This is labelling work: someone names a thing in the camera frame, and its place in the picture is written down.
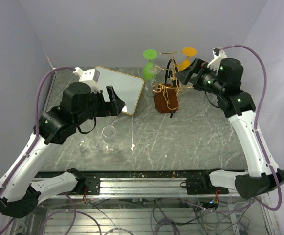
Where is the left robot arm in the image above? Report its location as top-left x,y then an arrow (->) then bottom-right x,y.
0,82 -> 125,218

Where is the gold framed whiteboard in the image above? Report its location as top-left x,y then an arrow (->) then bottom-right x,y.
95,66 -> 144,115

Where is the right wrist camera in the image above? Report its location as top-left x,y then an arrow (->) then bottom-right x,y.
207,48 -> 227,71

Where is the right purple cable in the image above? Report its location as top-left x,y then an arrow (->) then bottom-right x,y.
221,44 -> 283,211

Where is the orange wine glass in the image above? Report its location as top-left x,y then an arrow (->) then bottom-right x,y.
178,47 -> 197,71

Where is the aluminium rail frame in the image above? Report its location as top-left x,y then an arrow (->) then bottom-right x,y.
81,170 -> 238,198

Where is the green wine glass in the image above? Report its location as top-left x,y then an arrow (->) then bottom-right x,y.
143,49 -> 158,81

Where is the purple cable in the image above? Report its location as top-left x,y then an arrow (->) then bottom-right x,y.
0,66 -> 76,235
221,44 -> 283,211

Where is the clear wine glass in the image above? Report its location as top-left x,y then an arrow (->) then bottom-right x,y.
73,139 -> 85,149
145,64 -> 161,97
102,125 -> 119,153
89,139 -> 104,152

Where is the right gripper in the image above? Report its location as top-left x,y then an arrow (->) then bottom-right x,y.
175,57 -> 225,96

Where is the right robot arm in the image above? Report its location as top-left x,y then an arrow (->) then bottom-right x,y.
176,58 -> 284,199

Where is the gold wire glass rack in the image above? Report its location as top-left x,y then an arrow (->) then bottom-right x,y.
153,52 -> 186,117

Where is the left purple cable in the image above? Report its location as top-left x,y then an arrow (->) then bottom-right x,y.
0,66 -> 76,235

